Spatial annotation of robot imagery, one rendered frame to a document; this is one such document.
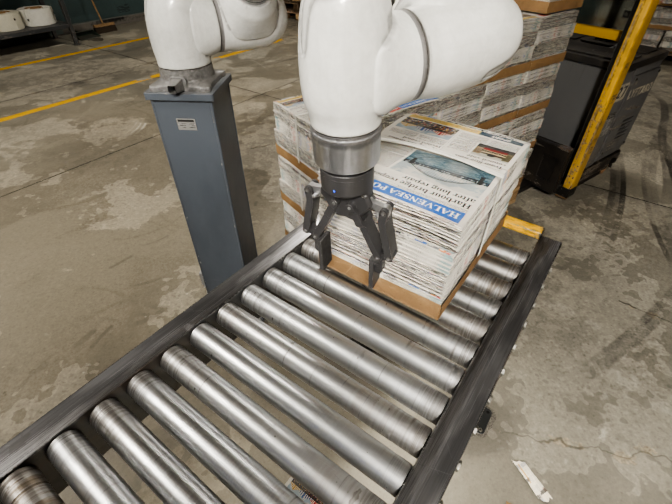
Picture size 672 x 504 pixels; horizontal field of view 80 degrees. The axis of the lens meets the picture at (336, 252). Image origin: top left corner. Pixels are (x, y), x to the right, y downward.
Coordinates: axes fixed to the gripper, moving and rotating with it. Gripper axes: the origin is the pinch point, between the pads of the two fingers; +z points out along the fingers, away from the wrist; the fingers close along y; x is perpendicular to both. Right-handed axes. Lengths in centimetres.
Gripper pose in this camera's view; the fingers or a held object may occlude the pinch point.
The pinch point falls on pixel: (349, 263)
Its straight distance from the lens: 68.5
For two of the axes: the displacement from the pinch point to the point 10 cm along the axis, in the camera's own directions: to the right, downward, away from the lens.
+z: 0.4, 7.1, 7.0
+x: -4.9, 6.3, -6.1
